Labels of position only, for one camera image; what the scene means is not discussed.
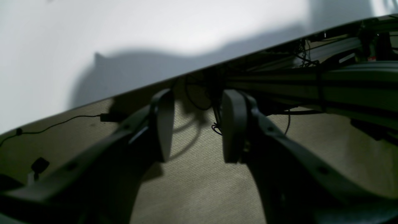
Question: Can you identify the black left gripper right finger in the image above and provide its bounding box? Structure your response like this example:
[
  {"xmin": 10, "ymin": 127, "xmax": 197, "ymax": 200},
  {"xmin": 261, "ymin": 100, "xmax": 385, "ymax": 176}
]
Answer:
[{"xmin": 221, "ymin": 89, "xmax": 398, "ymax": 224}]

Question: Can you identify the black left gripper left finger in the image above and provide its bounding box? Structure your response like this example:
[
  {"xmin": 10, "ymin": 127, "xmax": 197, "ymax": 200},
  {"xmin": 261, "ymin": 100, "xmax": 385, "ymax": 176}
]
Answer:
[{"xmin": 1, "ymin": 88, "xmax": 174, "ymax": 224}]

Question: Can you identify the black cable bundle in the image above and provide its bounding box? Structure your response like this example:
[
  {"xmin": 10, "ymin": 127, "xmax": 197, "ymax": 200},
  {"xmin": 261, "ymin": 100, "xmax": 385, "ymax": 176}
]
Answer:
[{"xmin": 183, "ymin": 75, "xmax": 224, "ymax": 136}]

